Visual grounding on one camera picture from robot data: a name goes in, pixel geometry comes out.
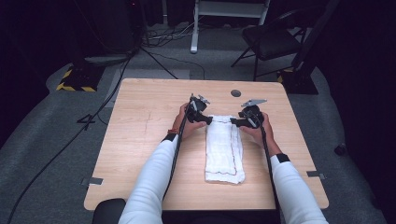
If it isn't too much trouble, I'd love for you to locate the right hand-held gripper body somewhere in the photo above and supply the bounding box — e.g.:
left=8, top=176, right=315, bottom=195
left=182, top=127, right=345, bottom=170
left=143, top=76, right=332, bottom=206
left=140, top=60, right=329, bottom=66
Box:
left=240, top=98, right=268, bottom=130

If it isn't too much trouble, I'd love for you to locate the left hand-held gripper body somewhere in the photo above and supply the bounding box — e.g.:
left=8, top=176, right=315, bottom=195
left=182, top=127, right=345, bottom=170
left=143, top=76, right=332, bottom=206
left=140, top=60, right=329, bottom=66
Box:
left=185, top=93, right=211, bottom=123

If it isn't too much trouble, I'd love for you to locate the white towel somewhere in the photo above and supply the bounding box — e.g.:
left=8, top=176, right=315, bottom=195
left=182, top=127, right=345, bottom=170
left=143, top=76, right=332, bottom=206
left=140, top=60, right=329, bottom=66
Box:
left=204, top=114, right=247, bottom=185

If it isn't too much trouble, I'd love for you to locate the person's left hand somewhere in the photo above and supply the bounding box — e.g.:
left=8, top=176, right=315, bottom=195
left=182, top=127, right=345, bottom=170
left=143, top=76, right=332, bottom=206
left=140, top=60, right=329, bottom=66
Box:
left=171, top=102, right=207, bottom=141

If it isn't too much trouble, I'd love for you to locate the person's right hand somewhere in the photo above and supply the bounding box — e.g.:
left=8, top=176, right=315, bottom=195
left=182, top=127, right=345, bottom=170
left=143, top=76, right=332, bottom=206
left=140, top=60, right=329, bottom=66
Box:
left=241, top=112, right=283, bottom=157

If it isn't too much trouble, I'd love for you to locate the black tripod leg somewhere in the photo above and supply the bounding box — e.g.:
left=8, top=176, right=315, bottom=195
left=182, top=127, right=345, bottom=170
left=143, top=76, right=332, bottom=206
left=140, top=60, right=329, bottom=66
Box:
left=139, top=46, right=179, bottom=80

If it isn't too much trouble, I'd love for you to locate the black folding chair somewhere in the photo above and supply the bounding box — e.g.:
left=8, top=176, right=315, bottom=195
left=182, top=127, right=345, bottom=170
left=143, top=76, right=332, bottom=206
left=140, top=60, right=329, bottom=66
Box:
left=230, top=7, right=313, bottom=82

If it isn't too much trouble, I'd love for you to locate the grey tape strip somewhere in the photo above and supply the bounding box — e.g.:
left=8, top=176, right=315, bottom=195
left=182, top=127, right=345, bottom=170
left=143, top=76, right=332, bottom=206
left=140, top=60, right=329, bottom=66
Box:
left=305, top=170, right=327, bottom=181
left=80, top=176, right=104, bottom=188

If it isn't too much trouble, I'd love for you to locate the small black floor object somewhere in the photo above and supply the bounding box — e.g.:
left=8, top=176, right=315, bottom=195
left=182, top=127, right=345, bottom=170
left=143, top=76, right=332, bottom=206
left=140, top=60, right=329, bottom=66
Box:
left=333, top=143, right=347, bottom=157

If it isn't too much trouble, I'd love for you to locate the person's dark lap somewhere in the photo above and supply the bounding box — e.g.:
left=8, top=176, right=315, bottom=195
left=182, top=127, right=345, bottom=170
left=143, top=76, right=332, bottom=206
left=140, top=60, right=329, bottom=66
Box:
left=161, top=209, right=282, bottom=224

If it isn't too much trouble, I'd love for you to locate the dark slanted stand pole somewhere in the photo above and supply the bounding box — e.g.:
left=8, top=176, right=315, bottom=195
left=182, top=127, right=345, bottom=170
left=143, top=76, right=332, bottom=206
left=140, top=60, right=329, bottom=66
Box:
left=291, top=0, right=341, bottom=73

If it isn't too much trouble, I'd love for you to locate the black seat cushion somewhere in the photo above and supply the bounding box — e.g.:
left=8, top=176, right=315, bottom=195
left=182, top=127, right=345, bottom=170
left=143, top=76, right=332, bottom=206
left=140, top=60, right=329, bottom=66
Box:
left=92, top=198, right=127, bottom=224

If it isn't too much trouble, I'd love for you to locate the left hand-held gripper cable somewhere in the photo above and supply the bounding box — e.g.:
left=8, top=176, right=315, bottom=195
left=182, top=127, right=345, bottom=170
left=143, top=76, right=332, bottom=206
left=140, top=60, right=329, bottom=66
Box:
left=161, top=106, right=192, bottom=201

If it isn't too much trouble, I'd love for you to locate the hand-held gripper cable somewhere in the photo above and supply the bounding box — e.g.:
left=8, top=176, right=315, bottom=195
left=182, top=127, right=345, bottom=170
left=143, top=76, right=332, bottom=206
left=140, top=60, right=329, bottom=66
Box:
left=259, top=123, right=280, bottom=207
left=161, top=106, right=192, bottom=201

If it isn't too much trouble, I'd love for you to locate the right hand-held gripper cable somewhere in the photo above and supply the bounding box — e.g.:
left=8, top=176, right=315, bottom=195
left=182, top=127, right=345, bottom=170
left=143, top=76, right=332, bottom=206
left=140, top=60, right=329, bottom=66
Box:
left=259, top=123, right=280, bottom=207

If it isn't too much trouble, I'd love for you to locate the black yellow striped base plate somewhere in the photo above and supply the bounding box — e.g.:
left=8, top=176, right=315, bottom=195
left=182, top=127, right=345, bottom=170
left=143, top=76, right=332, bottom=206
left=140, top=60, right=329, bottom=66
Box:
left=276, top=68, right=319, bottom=95
left=55, top=63, right=106, bottom=93

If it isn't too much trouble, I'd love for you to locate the bundle of floor cables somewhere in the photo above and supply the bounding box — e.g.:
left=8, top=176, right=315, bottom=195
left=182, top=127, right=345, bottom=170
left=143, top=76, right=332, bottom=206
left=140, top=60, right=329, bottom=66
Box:
left=144, top=21, right=201, bottom=49

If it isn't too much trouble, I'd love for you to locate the white metal stand frame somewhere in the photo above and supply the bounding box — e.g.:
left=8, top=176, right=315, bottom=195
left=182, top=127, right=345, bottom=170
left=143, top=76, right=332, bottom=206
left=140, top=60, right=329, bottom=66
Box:
left=190, top=0, right=272, bottom=55

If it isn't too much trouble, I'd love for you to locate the long black floor cable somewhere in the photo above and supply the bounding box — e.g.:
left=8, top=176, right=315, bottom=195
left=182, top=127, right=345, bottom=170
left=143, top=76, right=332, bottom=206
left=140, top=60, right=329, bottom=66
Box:
left=7, top=56, right=133, bottom=224

